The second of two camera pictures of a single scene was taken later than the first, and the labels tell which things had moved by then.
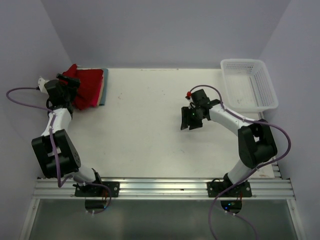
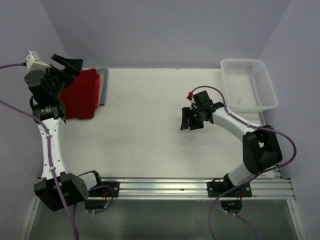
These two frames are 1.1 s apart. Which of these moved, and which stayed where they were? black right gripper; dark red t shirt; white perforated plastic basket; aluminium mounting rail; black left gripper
Moved: dark red t shirt; black left gripper
Stayed: black right gripper; aluminium mounting rail; white perforated plastic basket
